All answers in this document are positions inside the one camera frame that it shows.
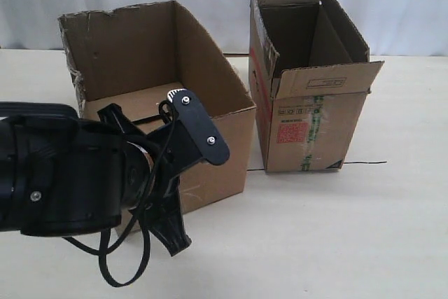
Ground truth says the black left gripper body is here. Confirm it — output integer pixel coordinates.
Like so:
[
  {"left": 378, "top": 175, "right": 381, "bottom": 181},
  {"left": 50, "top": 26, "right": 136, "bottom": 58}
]
[{"left": 115, "top": 118, "right": 207, "bottom": 212}]

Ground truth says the wide cardboard box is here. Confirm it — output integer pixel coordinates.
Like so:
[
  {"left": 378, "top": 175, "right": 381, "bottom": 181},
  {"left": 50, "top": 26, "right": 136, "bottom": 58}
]
[{"left": 57, "top": 0, "right": 257, "bottom": 240}]

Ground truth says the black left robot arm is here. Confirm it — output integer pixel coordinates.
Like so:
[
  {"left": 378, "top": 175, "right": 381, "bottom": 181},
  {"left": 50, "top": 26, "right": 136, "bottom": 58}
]
[{"left": 1, "top": 100, "right": 228, "bottom": 255}]

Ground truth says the tall printed cardboard box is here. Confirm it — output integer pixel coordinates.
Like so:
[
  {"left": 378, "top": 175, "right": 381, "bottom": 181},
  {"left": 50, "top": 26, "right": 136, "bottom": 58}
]
[{"left": 248, "top": 0, "right": 383, "bottom": 172}]

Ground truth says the black wrist camera mount plate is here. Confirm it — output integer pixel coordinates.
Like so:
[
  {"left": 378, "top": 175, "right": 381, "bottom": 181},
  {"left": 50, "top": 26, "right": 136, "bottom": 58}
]
[{"left": 168, "top": 88, "right": 230, "bottom": 166}]

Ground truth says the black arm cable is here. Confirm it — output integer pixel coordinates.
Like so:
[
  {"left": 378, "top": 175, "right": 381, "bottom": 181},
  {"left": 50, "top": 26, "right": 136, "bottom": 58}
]
[{"left": 62, "top": 101, "right": 183, "bottom": 286}]

